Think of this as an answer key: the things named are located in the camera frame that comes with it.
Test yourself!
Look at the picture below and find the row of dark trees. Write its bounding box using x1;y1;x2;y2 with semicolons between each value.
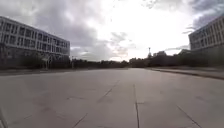
19;49;224;70

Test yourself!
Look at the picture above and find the dark raised kerb strip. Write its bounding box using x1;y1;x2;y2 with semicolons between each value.
146;67;224;81

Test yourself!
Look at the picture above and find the grey concrete slab plaza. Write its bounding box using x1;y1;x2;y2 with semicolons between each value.
0;67;224;128

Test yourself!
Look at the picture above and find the tall thin tower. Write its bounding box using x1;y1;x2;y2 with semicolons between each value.
147;46;153;60

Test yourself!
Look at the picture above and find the grey multi-storey building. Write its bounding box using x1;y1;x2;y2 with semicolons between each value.
188;15;224;67

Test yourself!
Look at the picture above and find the large pale multi-storey building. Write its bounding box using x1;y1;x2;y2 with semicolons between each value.
0;15;71;70

